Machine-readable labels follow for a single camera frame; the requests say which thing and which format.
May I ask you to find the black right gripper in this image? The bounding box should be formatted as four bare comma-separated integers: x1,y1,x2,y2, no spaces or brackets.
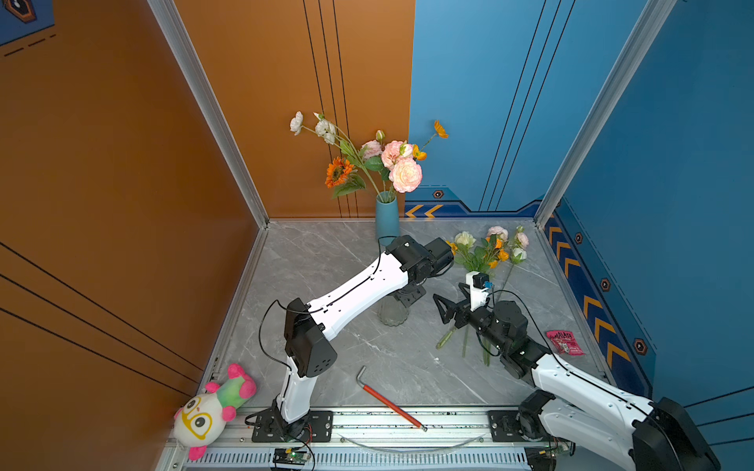
433,283,512,355

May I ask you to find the clear glass vase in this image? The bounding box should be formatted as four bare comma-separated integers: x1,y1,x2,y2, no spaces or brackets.
377,294,410,327

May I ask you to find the cream white rose stem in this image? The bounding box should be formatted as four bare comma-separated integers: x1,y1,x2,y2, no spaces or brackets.
452,230,490,360

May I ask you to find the orange yellow rose stem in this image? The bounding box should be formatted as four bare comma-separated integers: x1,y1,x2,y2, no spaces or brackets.
480,233,509,367

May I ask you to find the pink carnation rose stem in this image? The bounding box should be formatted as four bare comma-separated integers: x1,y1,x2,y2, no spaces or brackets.
486,226,529,269

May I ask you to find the white rose flower stem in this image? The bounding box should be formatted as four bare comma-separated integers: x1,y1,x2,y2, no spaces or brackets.
493,246,527,304

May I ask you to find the teal ceramic vase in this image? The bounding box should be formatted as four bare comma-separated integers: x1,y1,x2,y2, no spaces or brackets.
375,192,401,246

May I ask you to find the large pink peach rose stem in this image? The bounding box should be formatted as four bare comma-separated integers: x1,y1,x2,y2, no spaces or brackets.
380,141,423,194

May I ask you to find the pink peony flower stem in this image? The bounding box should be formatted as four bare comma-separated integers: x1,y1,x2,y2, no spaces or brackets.
359,130,395,203

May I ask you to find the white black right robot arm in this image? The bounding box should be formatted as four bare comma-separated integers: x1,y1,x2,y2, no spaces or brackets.
433,287,722,470

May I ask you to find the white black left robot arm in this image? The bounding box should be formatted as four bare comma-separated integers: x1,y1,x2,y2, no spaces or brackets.
257,235,454,442

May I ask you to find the small orange bud stem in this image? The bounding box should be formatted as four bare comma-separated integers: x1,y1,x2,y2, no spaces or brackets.
436,241,468,349

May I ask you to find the pink candy wrapper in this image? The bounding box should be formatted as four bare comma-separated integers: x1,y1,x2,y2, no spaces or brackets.
546,330,584,356

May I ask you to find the green circuit board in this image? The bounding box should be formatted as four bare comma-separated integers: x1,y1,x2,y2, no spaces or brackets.
271,447,314,470

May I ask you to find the white panda plush toy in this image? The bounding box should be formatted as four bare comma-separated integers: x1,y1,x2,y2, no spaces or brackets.
173,363,257,461

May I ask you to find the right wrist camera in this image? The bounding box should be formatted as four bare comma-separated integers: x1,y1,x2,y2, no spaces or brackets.
465,271,493,311

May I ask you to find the red handled hex key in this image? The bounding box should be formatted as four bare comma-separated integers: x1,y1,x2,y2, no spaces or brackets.
355,366,428,432

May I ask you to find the left aluminium corner post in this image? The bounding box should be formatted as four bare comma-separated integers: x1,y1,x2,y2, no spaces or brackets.
147,0,270,230

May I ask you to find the aluminium corner post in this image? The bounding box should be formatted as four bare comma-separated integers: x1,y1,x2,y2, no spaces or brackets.
147,0,270,230
533,0,677,229

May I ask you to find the right aluminium corner post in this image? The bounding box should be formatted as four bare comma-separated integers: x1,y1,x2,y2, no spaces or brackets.
533,0,677,229

